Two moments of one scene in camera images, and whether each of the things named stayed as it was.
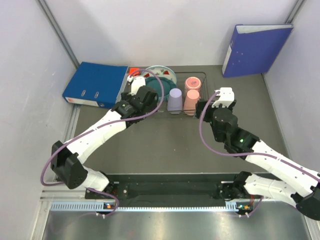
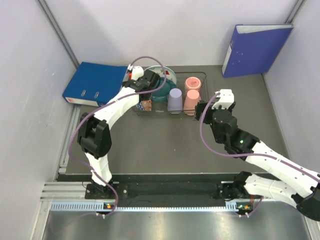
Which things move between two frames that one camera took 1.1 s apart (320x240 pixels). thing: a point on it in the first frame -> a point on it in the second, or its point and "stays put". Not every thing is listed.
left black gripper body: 126,97 -> 124,82
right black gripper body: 209,115 stays put
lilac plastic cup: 175,101 stays put
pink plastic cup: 191,101 stays put
